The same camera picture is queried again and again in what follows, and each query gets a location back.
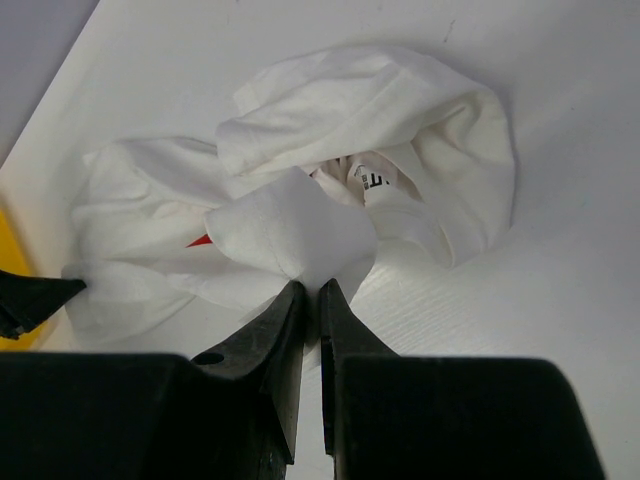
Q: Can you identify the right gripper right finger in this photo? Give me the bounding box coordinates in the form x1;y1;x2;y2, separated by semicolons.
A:
317;279;396;456

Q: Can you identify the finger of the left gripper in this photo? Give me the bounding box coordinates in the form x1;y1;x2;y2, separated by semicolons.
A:
0;271;87;340

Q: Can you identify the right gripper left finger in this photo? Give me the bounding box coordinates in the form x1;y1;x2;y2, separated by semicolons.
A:
192;281;306;465

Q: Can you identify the white printed t-shirt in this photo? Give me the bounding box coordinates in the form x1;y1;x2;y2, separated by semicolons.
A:
63;46;516;352

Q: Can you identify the yellow plastic tray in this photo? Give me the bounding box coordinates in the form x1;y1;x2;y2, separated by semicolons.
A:
0;208;53;352

